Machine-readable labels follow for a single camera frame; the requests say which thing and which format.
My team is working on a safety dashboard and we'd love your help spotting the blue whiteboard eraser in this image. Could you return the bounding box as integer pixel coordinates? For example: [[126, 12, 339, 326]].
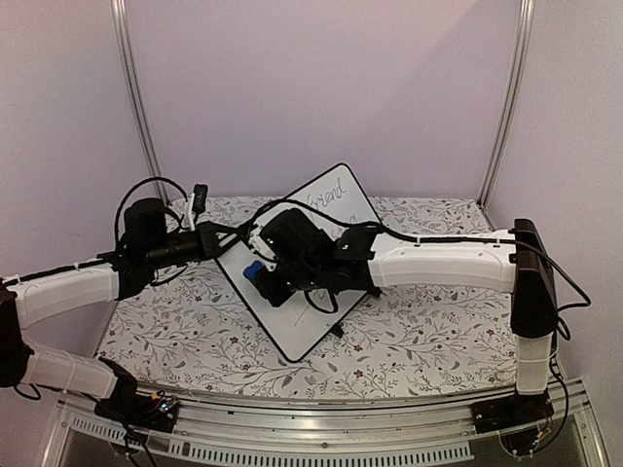
[[243, 261, 264, 282]]

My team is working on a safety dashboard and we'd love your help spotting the white whiteboard black frame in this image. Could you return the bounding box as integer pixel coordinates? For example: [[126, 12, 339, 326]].
[[216, 163, 380, 363]]

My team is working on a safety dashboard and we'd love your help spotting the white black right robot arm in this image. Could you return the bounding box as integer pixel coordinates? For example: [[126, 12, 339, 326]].
[[243, 209, 558, 424]]

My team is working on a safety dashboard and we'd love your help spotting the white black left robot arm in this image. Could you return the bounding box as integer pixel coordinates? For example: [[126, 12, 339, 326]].
[[1, 198, 241, 422]]

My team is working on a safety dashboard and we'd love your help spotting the black whiteboard stand foot left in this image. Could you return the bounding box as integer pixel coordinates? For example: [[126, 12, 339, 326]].
[[331, 326, 344, 339]]

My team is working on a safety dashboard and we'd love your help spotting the floral patterned table mat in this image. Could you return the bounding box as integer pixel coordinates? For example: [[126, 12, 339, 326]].
[[94, 196, 531, 401]]

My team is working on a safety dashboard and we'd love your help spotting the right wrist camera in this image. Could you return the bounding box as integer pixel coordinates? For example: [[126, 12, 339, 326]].
[[248, 208, 314, 263]]

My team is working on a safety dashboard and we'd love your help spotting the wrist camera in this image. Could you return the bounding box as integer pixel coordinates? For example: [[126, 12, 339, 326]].
[[248, 208, 314, 263], [184, 184, 208, 231]]

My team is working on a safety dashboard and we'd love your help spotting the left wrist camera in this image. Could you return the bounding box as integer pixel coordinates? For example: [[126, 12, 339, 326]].
[[184, 184, 208, 231]]

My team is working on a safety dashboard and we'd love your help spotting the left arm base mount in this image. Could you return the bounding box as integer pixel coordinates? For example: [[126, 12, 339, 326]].
[[94, 357, 180, 433]]

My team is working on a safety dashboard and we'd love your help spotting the left aluminium corner post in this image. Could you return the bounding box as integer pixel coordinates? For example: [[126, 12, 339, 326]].
[[110, 0, 163, 177]]

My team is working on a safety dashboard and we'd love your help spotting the aluminium corner post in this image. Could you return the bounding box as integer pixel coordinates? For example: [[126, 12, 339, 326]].
[[477, 0, 534, 210], [110, 0, 163, 177]]

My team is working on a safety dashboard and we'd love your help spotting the right aluminium corner post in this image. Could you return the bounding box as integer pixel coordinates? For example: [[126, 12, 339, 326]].
[[477, 0, 534, 210]]

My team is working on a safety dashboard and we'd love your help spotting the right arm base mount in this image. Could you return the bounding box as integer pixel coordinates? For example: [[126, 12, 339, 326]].
[[470, 390, 554, 457]]

